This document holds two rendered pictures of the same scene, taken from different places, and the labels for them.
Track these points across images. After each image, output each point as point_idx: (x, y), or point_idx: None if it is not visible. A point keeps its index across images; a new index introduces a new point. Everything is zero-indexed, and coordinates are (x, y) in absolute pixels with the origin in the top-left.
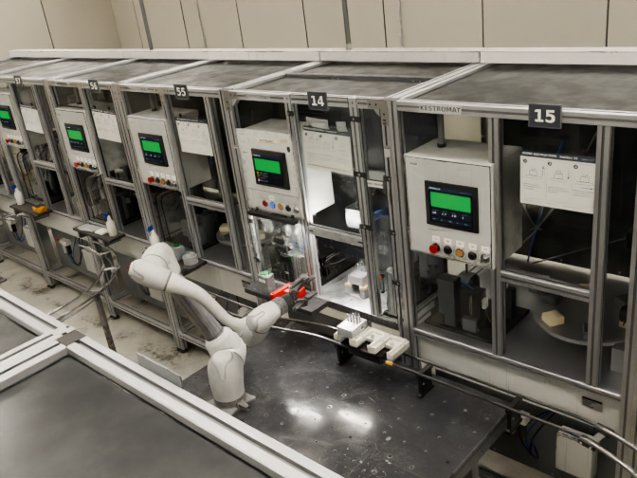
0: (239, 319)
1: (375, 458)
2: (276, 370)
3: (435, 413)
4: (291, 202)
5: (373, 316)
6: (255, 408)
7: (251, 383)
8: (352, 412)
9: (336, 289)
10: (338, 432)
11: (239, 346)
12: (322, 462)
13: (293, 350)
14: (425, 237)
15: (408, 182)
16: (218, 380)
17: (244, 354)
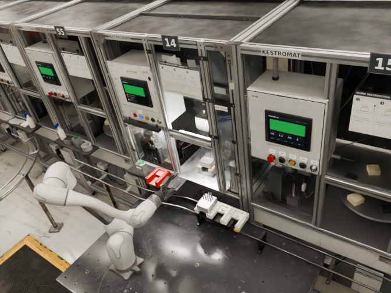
0: (125, 211)
1: None
2: (155, 232)
3: (272, 267)
4: (155, 115)
5: (220, 192)
6: (144, 269)
7: (139, 246)
8: (213, 269)
9: (191, 169)
10: (206, 289)
11: (128, 225)
12: None
13: (165, 214)
14: (263, 149)
15: (249, 110)
16: (116, 258)
17: (132, 229)
